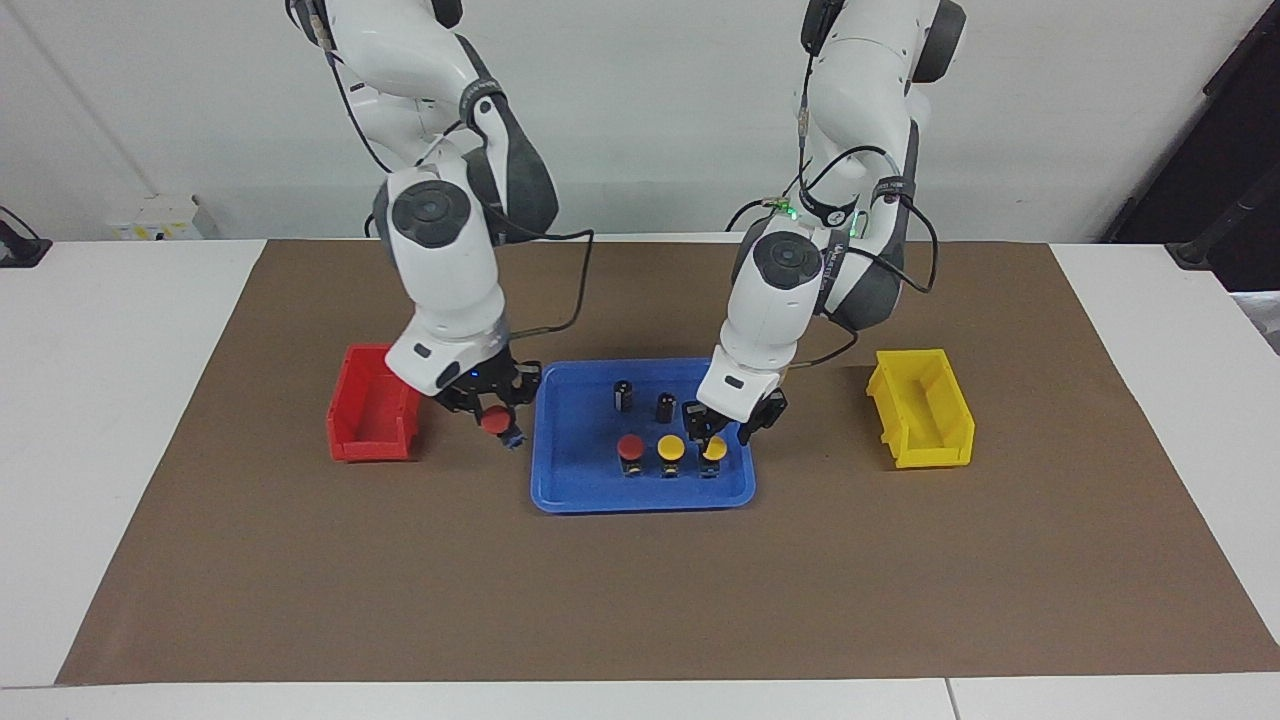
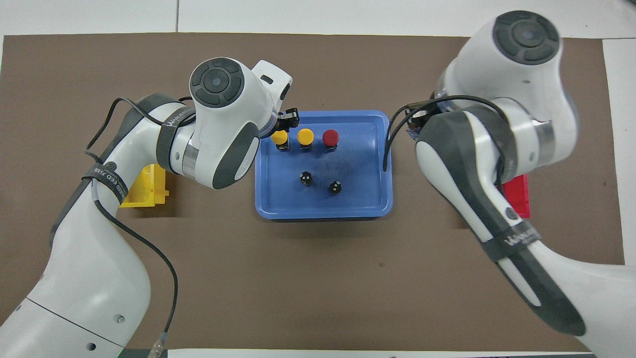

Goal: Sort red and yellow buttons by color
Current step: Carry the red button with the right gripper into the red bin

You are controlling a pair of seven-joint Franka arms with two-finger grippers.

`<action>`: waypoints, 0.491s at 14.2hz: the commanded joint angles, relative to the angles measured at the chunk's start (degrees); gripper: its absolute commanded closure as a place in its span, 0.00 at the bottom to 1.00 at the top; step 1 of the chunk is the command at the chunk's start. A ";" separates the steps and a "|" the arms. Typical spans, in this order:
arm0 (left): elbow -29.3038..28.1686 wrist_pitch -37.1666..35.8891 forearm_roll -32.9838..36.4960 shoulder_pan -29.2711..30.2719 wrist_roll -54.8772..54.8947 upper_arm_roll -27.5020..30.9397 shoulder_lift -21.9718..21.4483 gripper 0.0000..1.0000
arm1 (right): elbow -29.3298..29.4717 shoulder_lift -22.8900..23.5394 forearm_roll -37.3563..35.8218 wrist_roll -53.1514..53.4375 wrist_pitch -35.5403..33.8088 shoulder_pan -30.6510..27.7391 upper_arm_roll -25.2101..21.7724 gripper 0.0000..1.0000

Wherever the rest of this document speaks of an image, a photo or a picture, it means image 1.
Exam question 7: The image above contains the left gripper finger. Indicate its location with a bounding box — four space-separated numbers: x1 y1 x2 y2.
737 390 789 447
682 400 729 443

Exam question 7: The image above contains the red plastic bin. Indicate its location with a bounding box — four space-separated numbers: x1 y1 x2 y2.
326 343 426 463

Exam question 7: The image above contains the blue plastic tray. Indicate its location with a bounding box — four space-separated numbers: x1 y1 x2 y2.
529 358 757 515

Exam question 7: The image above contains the yellow plastic bin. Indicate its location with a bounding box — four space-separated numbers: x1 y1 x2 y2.
865 348 976 470

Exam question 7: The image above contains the brown table mat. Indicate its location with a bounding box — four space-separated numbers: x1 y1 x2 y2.
55 238 1280 687

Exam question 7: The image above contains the white box with yellow marks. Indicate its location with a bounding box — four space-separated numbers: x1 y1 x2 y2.
108 195 219 241

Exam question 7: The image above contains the black equipment stand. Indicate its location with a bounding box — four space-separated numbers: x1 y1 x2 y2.
1100 0 1280 293

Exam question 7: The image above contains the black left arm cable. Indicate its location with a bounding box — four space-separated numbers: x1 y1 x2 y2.
725 20 941 371

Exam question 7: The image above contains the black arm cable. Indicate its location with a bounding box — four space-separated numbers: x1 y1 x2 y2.
285 0 596 341
725 20 941 371

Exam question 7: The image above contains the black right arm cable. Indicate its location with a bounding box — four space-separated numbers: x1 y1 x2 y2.
285 0 596 341

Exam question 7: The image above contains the black base power cable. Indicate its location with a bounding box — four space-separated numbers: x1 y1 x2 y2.
725 180 811 233

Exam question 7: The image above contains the black clamp mount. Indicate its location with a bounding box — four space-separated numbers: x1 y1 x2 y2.
0 205 53 269

